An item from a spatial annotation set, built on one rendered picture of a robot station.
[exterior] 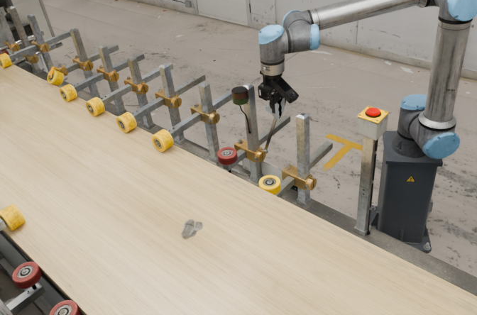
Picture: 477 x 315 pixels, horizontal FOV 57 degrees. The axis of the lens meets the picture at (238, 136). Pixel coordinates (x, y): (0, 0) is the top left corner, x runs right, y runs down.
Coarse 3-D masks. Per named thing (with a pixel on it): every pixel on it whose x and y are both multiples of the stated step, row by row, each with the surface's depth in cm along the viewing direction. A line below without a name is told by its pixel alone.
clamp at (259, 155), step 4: (244, 140) 189; (236, 144) 188; (240, 144) 187; (244, 144) 187; (236, 148) 188; (240, 148) 186; (244, 148) 185; (260, 148) 184; (248, 152) 184; (252, 152) 182; (256, 152) 182; (260, 152) 182; (264, 152) 183; (248, 156) 185; (252, 156) 183; (256, 156) 182; (260, 156) 182; (264, 156) 184; (252, 160) 185; (256, 160) 184; (260, 160) 183
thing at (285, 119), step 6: (282, 120) 201; (288, 120) 203; (270, 126) 198; (276, 126) 197; (282, 126) 201; (264, 132) 195; (276, 132) 199; (264, 138) 193; (240, 150) 185; (240, 156) 183; (234, 162) 181; (228, 168) 179
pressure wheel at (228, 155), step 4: (224, 148) 180; (228, 148) 180; (232, 148) 179; (220, 152) 178; (224, 152) 179; (228, 152) 177; (232, 152) 178; (236, 152) 178; (220, 156) 176; (224, 156) 176; (228, 156) 175; (232, 156) 175; (236, 156) 177; (220, 160) 176; (224, 160) 175; (228, 160) 175; (232, 160) 176; (224, 164) 176; (228, 164) 176
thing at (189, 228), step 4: (188, 220) 148; (192, 220) 149; (184, 224) 148; (188, 224) 147; (192, 224) 147; (196, 224) 146; (200, 224) 147; (184, 228) 145; (188, 228) 145; (192, 228) 146; (196, 228) 145; (200, 228) 146; (184, 232) 144; (188, 232) 145; (192, 232) 144; (184, 236) 143; (188, 236) 143
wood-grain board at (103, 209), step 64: (0, 128) 212; (64, 128) 206; (0, 192) 172; (64, 192) 168; (128, 192) 164; (192, 192) 161; (256, 192) 158; (64, 256) 142; (128, 256) 139; (192, 256) 137; (256, 256) 134; (320, 256) 132; (384, 256) 130
